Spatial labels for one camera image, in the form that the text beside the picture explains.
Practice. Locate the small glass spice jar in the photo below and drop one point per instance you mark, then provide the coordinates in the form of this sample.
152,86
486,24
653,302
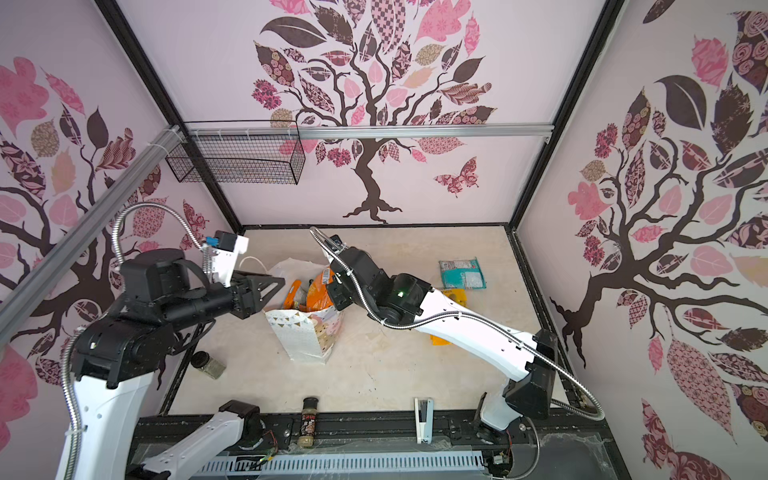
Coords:
208,365

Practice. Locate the white slotted cable duct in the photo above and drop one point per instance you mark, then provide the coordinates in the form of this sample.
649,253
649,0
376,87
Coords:
343,463

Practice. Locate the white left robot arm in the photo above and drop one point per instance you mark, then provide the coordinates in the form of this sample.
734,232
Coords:
108,368

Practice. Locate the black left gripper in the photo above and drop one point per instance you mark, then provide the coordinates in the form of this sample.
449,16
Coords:
249,289

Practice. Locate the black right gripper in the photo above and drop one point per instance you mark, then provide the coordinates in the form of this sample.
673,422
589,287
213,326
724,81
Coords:
338,299

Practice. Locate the spice bottle black cap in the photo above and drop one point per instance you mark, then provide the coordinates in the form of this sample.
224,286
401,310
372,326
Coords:
308,422

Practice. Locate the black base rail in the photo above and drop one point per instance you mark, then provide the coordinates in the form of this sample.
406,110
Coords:
563,446

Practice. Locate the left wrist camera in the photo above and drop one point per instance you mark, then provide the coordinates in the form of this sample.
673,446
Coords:
220,255

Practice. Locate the black wire basket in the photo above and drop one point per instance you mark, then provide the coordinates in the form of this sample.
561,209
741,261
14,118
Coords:
259,152

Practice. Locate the teal white snack packet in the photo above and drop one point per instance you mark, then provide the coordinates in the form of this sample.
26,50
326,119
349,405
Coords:
462,274

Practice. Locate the left aluminium rail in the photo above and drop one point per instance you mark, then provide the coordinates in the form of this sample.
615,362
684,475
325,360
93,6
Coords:
24,299

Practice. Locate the orange snack packet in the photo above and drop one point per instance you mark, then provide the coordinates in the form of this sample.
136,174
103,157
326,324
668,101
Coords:
318,297

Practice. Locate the back aluminium rail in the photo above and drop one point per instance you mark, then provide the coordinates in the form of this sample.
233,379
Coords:
542,130

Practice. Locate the aluminium rail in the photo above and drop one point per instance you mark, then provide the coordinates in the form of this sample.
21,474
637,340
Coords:
24,299
542,130

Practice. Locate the white paper bag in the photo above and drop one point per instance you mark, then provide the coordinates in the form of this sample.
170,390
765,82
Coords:
306,337

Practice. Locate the pink yellow Fox's candy bag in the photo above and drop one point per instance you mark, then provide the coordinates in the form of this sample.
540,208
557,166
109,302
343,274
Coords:
290,298

